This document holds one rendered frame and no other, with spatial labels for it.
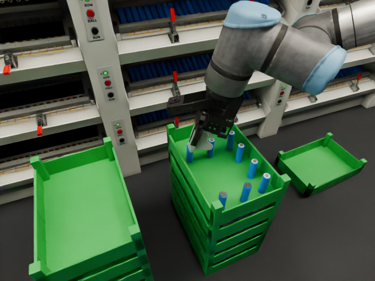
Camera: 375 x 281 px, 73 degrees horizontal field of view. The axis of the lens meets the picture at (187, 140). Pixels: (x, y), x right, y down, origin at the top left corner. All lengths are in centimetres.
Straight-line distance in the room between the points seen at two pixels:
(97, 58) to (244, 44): 46
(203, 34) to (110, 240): 66
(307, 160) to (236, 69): 85
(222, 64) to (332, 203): 82
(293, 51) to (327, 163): 89
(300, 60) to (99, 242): 54
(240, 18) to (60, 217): 58
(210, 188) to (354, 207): 69
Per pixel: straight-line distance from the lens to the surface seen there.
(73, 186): 74
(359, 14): 62
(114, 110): 90
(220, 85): 52
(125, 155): 105
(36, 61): 83
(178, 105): 58
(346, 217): 117
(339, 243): 109
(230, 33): 49
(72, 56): 82
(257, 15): 47
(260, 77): 110
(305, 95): 140
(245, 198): 64
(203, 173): 71
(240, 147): 70
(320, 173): 126
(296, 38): 49
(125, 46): 83
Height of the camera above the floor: 87
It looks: 44 degrees down
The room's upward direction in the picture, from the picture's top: straight up
